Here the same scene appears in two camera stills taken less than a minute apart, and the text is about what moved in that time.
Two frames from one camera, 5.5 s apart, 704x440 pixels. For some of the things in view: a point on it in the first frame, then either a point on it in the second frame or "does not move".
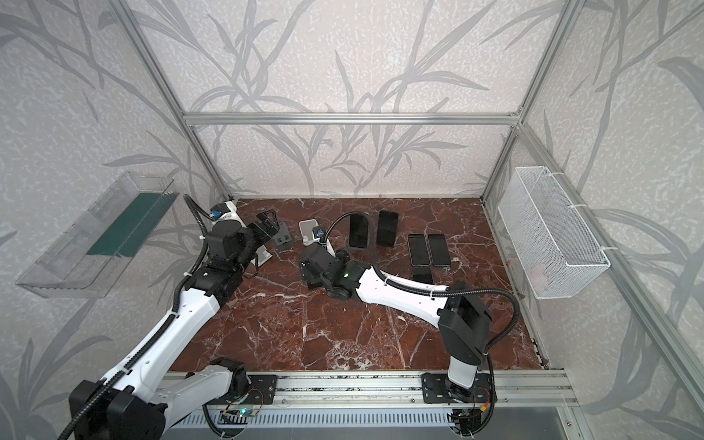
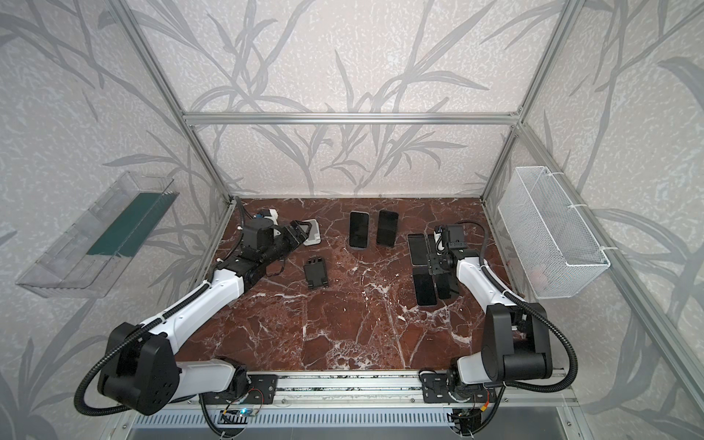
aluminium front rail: x=403 y=391 does not move
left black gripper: x=267 y=225 -> x=291 y=235
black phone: x=388 y=222 does not move
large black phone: x=420 y=256 does not move
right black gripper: x=311 y=267 -> x=435 y=264
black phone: x=358 y=230 does not move
